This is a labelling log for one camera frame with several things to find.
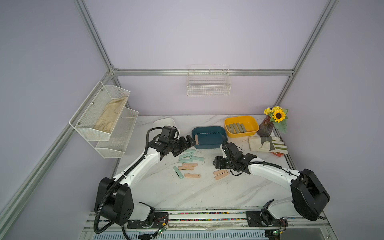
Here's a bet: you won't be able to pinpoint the mint knife far left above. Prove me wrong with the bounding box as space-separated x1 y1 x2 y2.
173 166 185 180

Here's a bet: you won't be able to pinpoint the purple glass vase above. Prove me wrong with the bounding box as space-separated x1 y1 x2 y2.
257 116 274 137

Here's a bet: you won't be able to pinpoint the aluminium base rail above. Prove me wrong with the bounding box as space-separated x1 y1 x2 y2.
82 207 332 233

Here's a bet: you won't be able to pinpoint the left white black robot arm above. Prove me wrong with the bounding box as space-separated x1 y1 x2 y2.
93 126 196 234

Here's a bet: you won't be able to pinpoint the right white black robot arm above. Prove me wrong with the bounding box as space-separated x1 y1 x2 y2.
213 150 331 227

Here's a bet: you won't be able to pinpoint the mint knife lower middle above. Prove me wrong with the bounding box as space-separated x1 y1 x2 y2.
178 159 194 163

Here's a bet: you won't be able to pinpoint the aluminium frame struts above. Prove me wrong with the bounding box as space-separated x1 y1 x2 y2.
1 1 338 238

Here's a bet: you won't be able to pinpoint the white wire wall basket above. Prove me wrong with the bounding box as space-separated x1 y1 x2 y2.
187 65 232 97

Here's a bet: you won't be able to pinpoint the white storage box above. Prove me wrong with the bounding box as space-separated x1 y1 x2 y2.
153 118 176 128

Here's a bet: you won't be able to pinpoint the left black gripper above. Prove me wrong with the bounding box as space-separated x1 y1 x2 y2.
168 135 196 158

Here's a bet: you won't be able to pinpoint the beige cloth in shelf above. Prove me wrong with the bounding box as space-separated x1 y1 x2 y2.
94 97 128 134

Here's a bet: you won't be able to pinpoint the yellow storage box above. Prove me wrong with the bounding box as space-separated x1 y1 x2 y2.
225 116 259 138

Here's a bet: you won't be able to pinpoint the white mesh two-tier shelf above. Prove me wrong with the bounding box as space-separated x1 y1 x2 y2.
69 82 139 159

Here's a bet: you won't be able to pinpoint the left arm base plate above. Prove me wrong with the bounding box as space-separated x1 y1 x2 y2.
125 212 169 229

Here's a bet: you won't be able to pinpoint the mint knife short middle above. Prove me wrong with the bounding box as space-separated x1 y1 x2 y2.
190 156 205 162

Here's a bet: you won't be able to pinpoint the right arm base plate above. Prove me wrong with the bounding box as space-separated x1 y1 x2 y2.
246 211 288 228

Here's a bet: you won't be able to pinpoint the mint knife upper middle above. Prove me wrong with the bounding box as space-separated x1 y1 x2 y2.
179 153 194 160

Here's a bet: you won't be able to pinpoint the white green work glove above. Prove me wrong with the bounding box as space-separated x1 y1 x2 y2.
248 136 289 155

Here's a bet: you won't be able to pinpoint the yellow sunflower bouquet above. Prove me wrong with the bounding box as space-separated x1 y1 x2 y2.
264 106 289 134

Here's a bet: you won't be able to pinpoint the dark teal storage box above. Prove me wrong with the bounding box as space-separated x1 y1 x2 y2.
192 126 228 149

